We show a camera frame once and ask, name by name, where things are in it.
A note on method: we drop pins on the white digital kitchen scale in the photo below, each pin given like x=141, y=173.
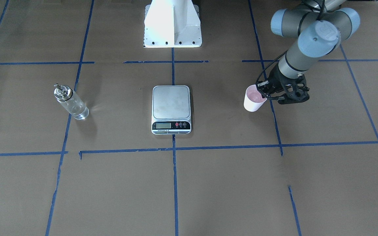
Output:
x=171, y=110

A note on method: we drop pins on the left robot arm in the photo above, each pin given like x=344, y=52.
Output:
x=319, y=27

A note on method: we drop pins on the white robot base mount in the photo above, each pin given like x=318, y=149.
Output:
x=172, y=24

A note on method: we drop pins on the brown paper table cover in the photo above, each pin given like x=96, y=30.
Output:
x=100, y=136

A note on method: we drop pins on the pink plastic cup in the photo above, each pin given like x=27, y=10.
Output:
x=253, y=99

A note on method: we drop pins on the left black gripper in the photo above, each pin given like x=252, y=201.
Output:
x=277, y=82

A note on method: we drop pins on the clear glass sauce bottle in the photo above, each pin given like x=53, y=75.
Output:
x=70, y=100

